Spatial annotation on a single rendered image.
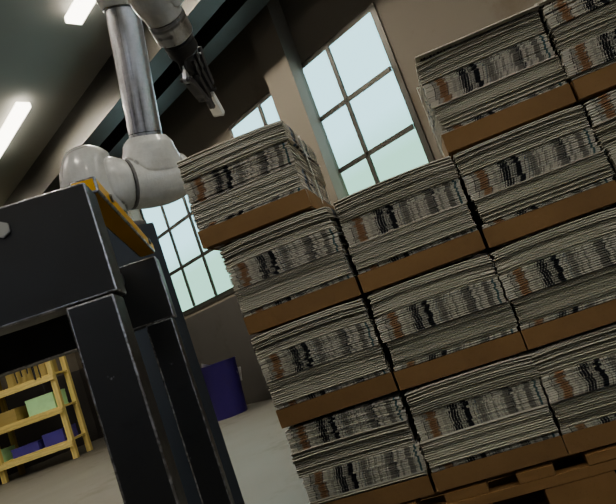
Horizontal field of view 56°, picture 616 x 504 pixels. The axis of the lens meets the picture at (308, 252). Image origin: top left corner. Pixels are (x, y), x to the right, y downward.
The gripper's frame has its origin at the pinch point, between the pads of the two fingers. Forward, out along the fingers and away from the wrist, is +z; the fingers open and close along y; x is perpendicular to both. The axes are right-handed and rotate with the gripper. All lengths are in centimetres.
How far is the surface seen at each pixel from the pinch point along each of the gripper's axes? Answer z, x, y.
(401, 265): 21, 47, 39
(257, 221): 11.4, 13.9, 30.7
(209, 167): 2.8, 2.4, 19.7
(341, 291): 23, 33, 44
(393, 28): 161, 1, -258
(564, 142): 12, 82, 16
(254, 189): 7.8, 13.2, 23.8
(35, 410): 467, -486, -76
